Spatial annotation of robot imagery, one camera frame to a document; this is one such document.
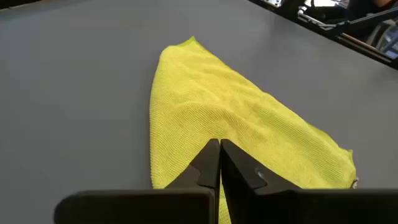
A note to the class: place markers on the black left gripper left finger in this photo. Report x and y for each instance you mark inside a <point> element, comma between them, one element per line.
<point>140,208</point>

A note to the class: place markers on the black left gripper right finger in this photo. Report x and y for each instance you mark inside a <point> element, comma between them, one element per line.
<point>280,208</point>

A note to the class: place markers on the yellow-green microfibre towel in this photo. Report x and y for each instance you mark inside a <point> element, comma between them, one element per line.
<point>217,102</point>

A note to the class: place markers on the person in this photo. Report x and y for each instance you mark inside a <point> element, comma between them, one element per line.
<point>385,2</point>

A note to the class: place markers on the black aluminium table frame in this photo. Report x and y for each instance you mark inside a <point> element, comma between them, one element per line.
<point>357,45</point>

